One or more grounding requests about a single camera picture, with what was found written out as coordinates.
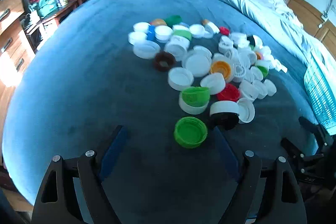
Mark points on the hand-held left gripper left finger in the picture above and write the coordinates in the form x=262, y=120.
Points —
x=115, y=150

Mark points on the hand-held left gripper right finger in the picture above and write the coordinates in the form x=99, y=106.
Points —
x=225, y=153

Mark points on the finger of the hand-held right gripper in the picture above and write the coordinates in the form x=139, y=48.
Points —
x=294, y=150
x=313, y=129

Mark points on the teal perforated plastic basket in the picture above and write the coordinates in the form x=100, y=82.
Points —
x=321, y=92

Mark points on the green bottle cap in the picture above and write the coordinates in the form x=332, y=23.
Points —
x=190, y=133

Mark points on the pile of plastic bottle caps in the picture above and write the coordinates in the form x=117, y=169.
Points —
x=197, y=64

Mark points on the dark brown bottle cap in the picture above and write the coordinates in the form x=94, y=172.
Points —
x=164, y=61

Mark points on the blue velvet bed cover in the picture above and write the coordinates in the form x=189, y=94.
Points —
x=92, y=69

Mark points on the wooden headboard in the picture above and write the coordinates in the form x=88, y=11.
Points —
x=312, y=16

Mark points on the white bed sheet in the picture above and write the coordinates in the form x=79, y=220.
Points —
x=282, y=10

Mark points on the wooden dresser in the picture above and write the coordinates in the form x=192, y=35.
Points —
x=10, y=37

